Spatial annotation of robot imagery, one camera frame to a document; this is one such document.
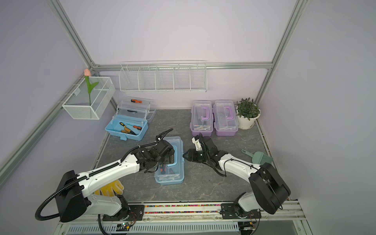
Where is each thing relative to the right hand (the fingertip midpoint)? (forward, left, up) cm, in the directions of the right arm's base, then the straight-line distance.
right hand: (184, 155), depth 83 cm
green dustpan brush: (+3, -47, -10) cm, 48 cm away
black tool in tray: (+37, +41, -2) cm, 56 cm away
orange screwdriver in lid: (+46, +39, +1) cm, 60 cm away
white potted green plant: (+29, -42, +6) cm, 51 cm away
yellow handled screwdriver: (+25, +44, -8) cm, 51 cm away
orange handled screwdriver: (+27, +37, -9) cm, 46 cm away
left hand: (-2, +10, +2) cm, 11 cm away
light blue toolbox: (+31, +42, -6) cm, 53 cm away
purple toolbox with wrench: (+26, -28, -2) cm, 38 cm away
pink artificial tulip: (+33, +56, +23) cm, 69 cm away
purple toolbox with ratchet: (+27, -11, +2) cm, 29 cm away
